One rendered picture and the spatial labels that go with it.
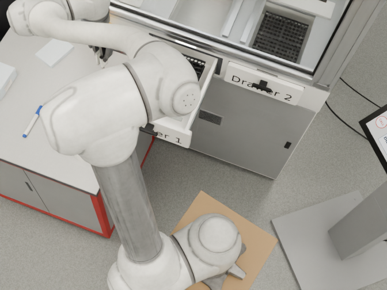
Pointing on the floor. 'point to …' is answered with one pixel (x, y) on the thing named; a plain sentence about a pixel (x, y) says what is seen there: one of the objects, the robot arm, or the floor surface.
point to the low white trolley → (25, 45)
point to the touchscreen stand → (337, 241)
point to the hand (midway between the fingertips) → (101, 58)
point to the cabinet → (248, 128)
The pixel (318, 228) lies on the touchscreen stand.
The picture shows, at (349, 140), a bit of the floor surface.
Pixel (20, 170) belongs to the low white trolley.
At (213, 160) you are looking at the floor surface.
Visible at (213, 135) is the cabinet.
